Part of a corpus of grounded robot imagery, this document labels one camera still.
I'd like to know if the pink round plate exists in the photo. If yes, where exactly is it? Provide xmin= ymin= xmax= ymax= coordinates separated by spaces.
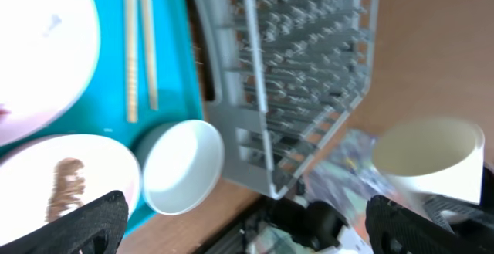
xmin=1 ymin=0 xmax=100 ymax=145

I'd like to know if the wooden chopstick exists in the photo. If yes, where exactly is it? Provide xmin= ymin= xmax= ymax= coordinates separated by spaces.
xmin=124 ymin=0 xmax=138 ymax=123
xmin=140 ymin=0 xmax=159 ymax=110

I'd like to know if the pink small bowl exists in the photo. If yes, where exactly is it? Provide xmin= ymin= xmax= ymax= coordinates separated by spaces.
xmin=1 ymin=134 xmax=140 ymax=244

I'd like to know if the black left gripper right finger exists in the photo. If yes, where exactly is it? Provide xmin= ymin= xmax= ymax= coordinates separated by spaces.
xmin=365 ymin=195 xmax=493 ymax=254

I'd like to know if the grey plastic dish rack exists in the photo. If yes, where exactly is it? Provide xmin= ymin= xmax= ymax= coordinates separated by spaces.
xmin=193 ymin=0 xmax=379 ymax=199

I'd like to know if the grey small bowl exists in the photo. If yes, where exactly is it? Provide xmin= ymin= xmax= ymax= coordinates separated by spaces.
xmin=135 ymin=120 xmax=225 ymax=215

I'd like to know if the teal plastic tray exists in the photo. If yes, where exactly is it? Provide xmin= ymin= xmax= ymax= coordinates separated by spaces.
xmin=0 ymin=0 xmax=205 ymax=238

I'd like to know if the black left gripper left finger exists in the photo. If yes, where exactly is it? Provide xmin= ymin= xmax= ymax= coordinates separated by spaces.
xmin=1 ymin=190 xmax=129 ymax=254

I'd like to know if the white cup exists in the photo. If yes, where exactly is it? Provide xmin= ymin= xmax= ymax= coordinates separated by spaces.
xmin=372 ymin=117 xmax=485 ymax=205

